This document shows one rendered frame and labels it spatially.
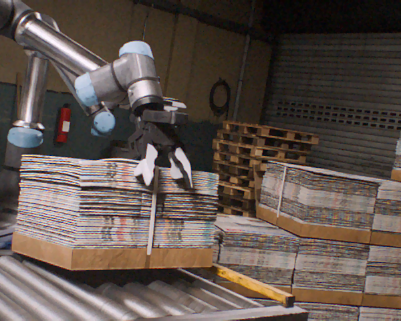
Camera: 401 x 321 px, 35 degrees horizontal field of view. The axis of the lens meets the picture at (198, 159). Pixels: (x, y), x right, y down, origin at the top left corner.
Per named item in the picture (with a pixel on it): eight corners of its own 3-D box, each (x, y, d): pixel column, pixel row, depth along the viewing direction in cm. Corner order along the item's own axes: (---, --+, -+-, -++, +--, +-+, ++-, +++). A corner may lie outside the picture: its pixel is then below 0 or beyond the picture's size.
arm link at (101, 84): (99, 110, 157) (138, 94, 155) (78, 107, 147) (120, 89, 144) (89, 81, 158) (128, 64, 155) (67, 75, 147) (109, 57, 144)
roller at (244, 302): (146, 270, 174) (150, 252, 173) (272, 330, 138) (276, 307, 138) (131, 270, 170) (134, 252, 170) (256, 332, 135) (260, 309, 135)
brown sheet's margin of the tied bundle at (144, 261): (92, 250, 163) (94, 233, 163) (158, 267, 141) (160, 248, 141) (71, 250, 159) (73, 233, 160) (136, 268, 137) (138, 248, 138)
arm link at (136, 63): (125, 62, 153) (156, 49, 151) (134, 101, 149) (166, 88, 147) (109, 47, 146) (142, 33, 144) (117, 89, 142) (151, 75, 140)
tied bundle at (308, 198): (254, 217, 259) (264, 161, 257) (318, 224, 268) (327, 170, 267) (298, 237, 223) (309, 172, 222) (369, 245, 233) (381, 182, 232)
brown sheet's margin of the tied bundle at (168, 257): (144, 250, 173) (145, 234, 174) (212, 267, 151) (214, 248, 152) (92, 250, 163) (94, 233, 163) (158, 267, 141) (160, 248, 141)
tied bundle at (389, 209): (319, 225, 269) (329, 170, 267) (379, 232, 277) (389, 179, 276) (368, 245, 232) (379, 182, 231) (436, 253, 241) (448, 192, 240)
